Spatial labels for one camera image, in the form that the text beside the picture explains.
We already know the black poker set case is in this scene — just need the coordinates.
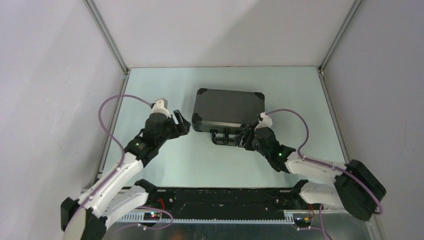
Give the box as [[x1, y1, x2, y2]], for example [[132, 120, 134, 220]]
[[191, 88, 265, 147]]

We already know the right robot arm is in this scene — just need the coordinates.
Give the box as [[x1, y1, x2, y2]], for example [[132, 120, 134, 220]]
[[234, 126, 387, 221]]

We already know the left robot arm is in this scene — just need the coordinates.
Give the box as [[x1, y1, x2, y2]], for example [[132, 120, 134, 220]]
[[60, 110, 191, 240]]

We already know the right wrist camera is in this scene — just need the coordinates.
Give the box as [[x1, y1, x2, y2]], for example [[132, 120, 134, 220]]
[[255, 112, 273, 130]]

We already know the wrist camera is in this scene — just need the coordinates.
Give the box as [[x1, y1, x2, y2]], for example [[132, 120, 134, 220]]
[[255, 112, 273, 130], [150, 98, 172, 118]]

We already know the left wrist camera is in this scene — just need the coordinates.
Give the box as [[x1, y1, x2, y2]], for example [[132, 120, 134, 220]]
[[150, 98, 172, 118]]

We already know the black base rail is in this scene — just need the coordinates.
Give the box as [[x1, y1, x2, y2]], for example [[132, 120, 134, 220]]
[[127, 187, 325, 220]]

